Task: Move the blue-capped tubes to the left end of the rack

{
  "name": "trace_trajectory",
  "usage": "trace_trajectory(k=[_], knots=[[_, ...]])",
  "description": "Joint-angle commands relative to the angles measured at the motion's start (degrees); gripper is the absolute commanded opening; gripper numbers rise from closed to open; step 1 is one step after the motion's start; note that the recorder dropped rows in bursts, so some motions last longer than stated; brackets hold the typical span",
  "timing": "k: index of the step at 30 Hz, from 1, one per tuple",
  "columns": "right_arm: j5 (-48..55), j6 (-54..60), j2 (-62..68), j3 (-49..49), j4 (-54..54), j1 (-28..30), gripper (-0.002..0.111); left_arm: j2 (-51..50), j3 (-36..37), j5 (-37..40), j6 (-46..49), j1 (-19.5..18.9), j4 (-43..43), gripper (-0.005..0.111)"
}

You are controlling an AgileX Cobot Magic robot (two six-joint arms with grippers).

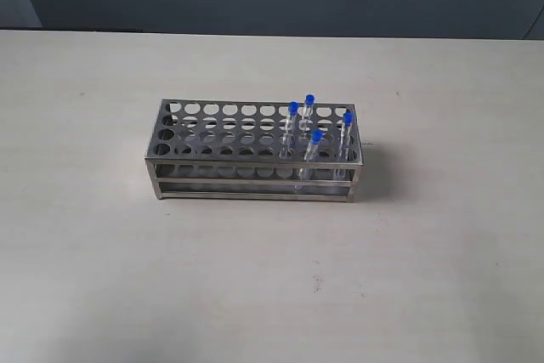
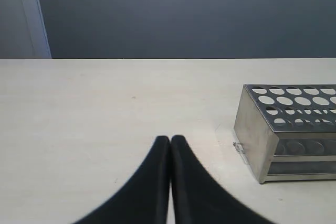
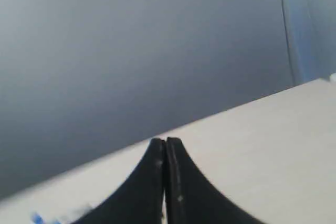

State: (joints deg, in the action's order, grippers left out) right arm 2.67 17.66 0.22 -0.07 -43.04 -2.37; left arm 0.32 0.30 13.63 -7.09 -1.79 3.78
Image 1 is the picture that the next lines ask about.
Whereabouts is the blue-capped tube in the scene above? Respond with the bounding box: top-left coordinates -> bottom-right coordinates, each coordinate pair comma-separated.
337,111 -> 354,163
279,101 -> 298,159
296,129 -> 323,181
298,94 -> 315,139

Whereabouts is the stainless steel test tube rack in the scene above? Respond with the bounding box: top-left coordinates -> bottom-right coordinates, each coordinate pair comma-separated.
144,99 -> 364,202

